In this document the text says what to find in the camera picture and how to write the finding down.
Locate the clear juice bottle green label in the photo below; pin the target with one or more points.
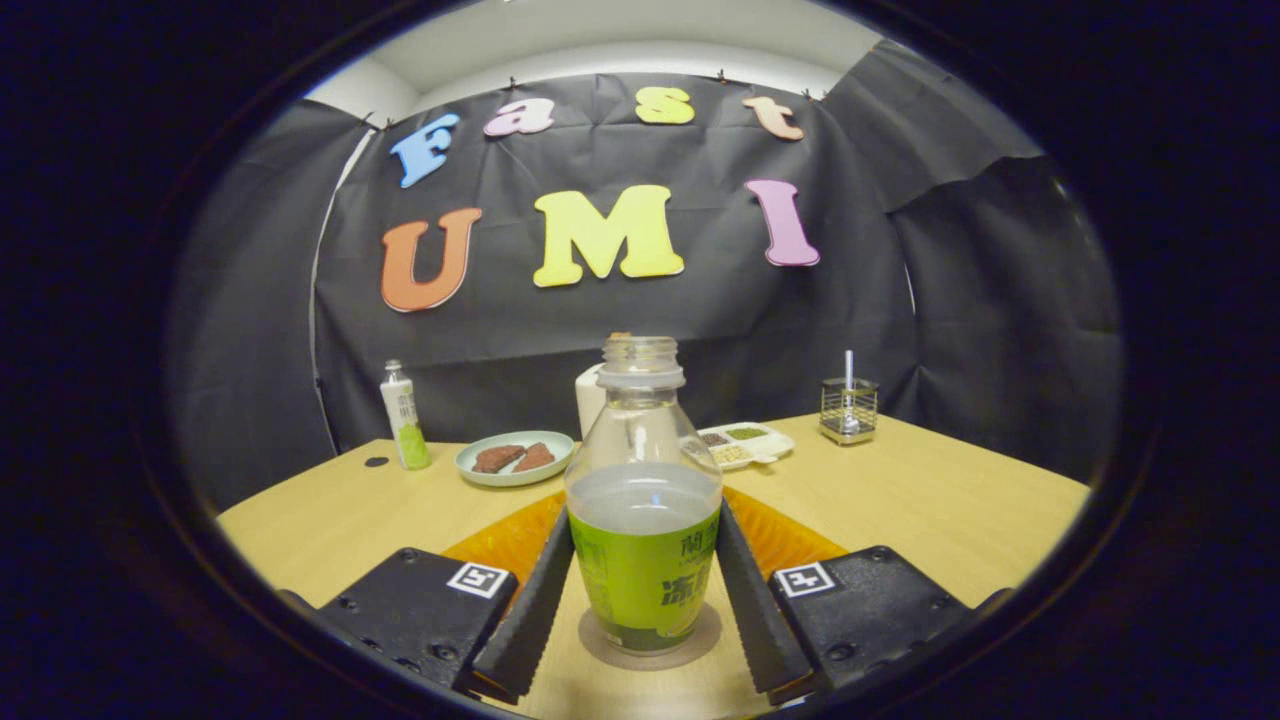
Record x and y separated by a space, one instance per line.
645 580

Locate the pale green plate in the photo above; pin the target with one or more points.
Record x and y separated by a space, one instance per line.
515 480

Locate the slim white green bottle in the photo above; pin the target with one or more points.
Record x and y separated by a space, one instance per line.
405 420

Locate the white divided snack tray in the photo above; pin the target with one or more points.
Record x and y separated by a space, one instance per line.
772 446

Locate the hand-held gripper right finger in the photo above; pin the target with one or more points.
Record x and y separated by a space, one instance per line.
760 620

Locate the white spoon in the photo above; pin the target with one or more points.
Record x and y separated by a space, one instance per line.
849 362

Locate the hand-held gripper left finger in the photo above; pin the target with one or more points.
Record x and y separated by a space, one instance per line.
525 620

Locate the round brown coaster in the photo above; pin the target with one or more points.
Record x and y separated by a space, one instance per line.
595 642

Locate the white toaster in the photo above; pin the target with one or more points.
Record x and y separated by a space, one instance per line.
590 400

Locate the brown food piece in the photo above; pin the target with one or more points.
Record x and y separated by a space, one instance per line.
536 457
497 458

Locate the wooden table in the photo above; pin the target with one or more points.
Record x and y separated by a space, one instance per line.
900 510

